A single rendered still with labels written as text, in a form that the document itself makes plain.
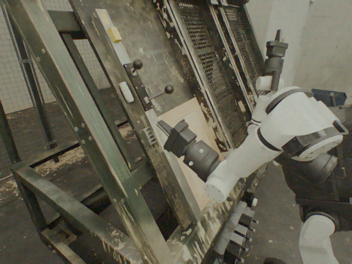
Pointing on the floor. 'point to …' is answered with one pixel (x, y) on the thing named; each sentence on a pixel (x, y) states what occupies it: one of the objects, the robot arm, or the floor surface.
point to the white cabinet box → (289, 32)
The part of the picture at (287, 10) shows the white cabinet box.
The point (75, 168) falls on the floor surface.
